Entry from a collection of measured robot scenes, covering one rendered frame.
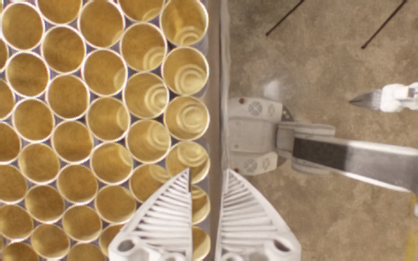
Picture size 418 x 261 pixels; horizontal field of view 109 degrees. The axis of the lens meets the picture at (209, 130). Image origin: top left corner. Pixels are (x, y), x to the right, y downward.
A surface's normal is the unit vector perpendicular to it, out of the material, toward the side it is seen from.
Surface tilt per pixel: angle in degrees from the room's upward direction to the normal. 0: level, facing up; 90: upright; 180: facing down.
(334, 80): 0
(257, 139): 0
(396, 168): 67
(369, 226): 0
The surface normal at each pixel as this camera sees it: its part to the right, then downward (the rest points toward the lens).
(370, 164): -0.92, -0.03
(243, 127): -0.01, 0.07
